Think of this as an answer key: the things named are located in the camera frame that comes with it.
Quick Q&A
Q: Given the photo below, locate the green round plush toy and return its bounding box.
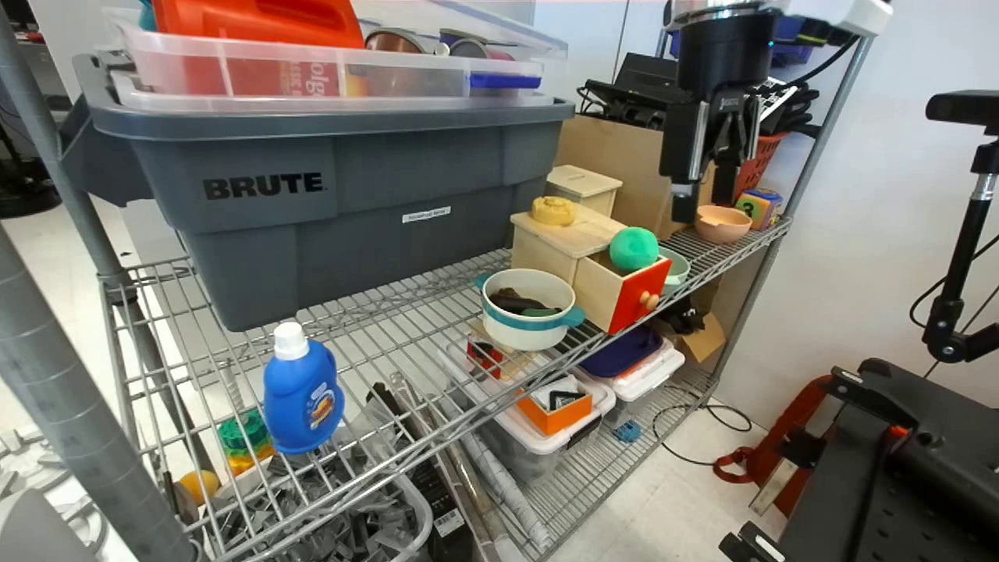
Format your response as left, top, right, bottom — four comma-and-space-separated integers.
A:
606, 224, 664, 279

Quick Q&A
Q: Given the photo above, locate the yellow sponge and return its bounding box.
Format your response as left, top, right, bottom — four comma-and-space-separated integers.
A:
172, 466, 226, 508

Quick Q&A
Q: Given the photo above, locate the dark toy eggplant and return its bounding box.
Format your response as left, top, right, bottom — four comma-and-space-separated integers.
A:
488, 286, 547, 315

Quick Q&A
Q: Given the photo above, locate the blue detergent bottle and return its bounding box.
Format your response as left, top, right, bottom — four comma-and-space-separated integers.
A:
259, 318, 349, 460

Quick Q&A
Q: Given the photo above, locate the small cardboard box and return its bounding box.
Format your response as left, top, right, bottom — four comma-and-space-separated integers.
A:
664, 306, 731, 369

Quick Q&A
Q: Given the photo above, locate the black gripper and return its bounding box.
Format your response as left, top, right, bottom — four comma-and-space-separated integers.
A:
660, 80, 767, 224

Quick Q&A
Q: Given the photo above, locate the black camera tripod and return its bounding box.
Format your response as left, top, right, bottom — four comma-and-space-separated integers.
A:
907, 86, 999, 369

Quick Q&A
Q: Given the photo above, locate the wooden drawer with red front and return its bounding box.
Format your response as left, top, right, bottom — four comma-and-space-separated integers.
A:
574, 245, 675, 336

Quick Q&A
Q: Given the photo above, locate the white pot with teal handles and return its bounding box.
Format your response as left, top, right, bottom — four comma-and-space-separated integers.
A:
475, 267, 589, 353

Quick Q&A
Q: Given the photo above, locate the small red item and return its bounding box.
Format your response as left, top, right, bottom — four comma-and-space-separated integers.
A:
462, 339, 511, 384

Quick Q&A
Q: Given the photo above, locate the black perforated cart board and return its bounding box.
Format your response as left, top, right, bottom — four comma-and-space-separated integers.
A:
714, 356, 999, 562

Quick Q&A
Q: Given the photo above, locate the metal pan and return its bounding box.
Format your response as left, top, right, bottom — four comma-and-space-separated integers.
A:
364, 24, 452, 55

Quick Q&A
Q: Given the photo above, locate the light wooden drawer box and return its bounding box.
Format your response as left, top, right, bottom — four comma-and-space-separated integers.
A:
508, 198, 628, 289

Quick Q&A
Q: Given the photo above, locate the grey BRUTE plastic tote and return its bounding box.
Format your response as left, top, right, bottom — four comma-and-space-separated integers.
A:
60, 45, 579, 333

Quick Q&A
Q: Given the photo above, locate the orange box with black sign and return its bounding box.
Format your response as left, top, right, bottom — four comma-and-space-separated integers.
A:
511, 373, 599, 438

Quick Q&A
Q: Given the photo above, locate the large cardboard box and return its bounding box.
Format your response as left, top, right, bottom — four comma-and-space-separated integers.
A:
555, 110, 684, 245

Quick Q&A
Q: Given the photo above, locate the white bin with blue contents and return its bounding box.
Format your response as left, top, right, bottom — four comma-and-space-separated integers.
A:
574, 323, 691, 405

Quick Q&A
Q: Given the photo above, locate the yellow toy waffle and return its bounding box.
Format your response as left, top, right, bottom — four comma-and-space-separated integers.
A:
528, 193, 580, 230

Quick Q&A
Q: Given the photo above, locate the clear plastic storage tray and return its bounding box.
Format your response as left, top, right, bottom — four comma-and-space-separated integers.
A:
119, 20, 555, 102

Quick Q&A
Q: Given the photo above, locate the grey wire shelf rack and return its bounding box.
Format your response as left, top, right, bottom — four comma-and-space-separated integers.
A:
0, 0, 900, 562

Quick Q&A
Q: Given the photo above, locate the black floor cable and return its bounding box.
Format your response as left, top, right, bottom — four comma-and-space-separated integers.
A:
653, 387, 759, 473

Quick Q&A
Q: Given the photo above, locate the black bulky item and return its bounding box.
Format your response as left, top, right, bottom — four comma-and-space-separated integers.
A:
660, 296, 713, 336

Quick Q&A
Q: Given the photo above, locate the orange red frame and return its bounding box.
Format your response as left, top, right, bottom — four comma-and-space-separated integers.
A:
713, 373, 840, 519

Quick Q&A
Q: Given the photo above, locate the orange plastic container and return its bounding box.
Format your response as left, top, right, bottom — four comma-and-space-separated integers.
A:
150, 0, 370, 50

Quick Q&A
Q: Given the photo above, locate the red brown container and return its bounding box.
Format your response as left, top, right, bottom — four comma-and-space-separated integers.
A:
739, 130, 789, 207

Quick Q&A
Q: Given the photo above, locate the green scrub sponge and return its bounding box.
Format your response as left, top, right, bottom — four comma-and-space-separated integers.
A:
217, 405, 275, 462

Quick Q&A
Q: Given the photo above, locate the black electronic box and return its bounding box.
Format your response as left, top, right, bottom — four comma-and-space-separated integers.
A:
574, 50, 696, 133

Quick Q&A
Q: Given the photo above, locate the small colourful printed box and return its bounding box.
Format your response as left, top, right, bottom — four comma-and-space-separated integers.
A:
738, 188, 780, 234

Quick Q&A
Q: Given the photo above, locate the small blue plastic piece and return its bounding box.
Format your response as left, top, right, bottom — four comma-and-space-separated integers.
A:
608, 414, 646, 448

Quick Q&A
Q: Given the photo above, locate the grey wire basket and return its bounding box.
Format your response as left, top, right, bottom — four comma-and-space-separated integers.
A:
197, 455, 439, 562

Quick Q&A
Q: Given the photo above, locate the small light wooden box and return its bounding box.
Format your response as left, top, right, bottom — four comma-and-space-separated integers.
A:
545, 161, 628, 221

